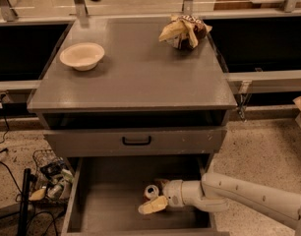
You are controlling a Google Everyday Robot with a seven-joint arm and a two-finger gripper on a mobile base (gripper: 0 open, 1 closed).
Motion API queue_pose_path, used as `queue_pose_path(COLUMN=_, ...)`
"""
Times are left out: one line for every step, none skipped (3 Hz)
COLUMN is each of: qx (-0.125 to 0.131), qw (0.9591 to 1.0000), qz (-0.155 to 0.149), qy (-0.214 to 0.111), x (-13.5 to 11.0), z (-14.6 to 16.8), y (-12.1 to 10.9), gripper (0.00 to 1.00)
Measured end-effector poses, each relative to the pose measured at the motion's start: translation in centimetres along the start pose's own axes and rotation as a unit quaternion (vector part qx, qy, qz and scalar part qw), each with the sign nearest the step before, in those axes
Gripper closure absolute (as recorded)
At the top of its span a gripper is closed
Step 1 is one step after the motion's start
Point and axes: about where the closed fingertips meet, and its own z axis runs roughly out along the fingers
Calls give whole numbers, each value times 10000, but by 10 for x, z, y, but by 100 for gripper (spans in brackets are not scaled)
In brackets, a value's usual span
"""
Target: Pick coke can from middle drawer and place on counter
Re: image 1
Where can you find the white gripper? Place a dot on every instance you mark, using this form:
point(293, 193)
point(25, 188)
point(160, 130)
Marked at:
point(172, 192)

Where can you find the red coke can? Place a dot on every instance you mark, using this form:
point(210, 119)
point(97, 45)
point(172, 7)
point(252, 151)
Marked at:
point(151, 192)

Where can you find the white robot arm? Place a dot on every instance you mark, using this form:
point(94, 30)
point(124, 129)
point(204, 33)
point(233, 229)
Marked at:
point(211, 193)

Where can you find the grey top drawer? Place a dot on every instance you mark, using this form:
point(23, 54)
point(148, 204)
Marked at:
point(108, 142)

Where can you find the open grey middle drawer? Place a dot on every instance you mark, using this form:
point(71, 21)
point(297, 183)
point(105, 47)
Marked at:
point(107, 192)

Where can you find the grey drawer cabinet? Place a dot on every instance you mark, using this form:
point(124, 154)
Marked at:
point(140, 83)

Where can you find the crumpled chip bag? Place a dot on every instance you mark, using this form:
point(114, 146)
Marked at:
point(184, 32)

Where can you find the black drawer handle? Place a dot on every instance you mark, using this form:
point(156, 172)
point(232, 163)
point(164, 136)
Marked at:
point(145, 142)

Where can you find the wire basket with items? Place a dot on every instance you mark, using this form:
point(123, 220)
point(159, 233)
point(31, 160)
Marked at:
point(52, 183)

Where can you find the black stand post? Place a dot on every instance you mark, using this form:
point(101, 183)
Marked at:
point(24, 204)

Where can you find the metal rail frame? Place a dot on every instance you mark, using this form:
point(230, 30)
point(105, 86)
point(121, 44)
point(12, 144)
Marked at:
point(14, 12)

